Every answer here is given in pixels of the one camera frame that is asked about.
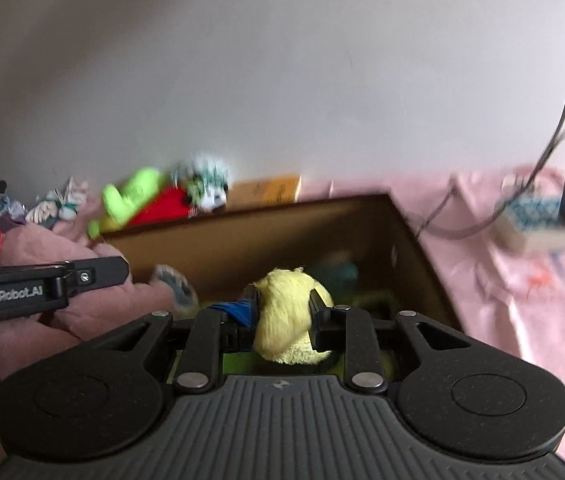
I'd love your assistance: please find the clear printed plastic bag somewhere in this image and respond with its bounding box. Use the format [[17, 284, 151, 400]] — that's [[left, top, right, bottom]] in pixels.
[[0, 197, 26, 227]]

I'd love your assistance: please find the thin dark cable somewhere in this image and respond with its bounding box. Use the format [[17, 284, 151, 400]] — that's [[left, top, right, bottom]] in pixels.
[[415, 187, 460, 238]]

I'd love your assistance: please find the green plush toy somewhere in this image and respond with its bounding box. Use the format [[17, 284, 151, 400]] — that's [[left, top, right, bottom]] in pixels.
[[87, 167, 173, 239]]

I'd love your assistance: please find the brown cardboard box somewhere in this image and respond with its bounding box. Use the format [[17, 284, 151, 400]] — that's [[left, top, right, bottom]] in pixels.
[[97, 191, 465, 377]]

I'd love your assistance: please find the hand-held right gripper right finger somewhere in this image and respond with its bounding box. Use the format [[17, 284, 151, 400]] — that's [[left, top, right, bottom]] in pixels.
[[307, 289, 474, 394]]

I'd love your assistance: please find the teal cloth bundle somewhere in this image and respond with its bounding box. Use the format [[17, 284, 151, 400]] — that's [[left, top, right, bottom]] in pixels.
[[315, 252, 363, 293]]

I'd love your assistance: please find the red plush cloth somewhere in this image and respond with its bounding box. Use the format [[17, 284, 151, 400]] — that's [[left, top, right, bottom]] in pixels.
[[130, 185, 198, 227]]

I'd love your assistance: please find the panda plush toy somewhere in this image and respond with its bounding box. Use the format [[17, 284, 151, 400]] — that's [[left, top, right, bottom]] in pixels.
[[187, 179, 230, 213]]

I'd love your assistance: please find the pale blue fluffy plush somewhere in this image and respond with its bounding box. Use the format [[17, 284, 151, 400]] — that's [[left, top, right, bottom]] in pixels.
[[172, 155, 232, 187]]

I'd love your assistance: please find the yellow plush toy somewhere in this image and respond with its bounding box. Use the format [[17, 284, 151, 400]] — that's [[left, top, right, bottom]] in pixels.
[[252, 267, 336, 366]]

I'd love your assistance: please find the pink plush toy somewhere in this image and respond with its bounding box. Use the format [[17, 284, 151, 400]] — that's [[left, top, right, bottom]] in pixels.
[[0, 222, 178, 382]]

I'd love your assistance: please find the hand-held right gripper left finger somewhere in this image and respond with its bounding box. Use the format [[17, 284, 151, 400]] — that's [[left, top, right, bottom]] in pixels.
[[91, 285, 262, 395]]

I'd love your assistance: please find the cream power strip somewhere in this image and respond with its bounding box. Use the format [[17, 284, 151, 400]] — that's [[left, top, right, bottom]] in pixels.
[[492, 192, 565, 256]]

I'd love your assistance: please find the white tied sock bundle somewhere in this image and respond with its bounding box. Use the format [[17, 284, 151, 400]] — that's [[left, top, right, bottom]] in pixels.
[[25, 177, 88, 231]]

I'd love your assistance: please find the yellow book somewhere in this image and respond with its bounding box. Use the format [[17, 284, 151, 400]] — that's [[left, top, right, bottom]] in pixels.
[[225, 175, 303, 211]]

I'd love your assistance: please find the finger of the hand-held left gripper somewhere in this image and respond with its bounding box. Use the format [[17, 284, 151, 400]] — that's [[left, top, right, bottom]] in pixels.
[[65, 256, 130, 295]]

